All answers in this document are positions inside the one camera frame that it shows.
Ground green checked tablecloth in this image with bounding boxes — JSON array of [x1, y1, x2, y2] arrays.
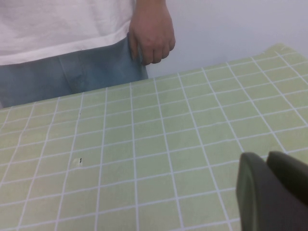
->
[[0, 43, 308, 231]]

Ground person's left hand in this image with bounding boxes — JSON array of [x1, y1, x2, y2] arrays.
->
[[129, 6, 176, 65]]

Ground person's left forearm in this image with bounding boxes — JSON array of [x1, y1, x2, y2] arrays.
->
[[135, 0, 169, 10]]

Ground blue jeans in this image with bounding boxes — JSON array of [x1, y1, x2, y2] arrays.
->
[[0, 32, 149, 109]]

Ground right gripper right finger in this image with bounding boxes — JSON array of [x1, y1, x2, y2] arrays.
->
[[266, 151, 308, 205]]

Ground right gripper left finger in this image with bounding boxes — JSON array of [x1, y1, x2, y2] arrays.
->
[[235, 152, 308, 231]]

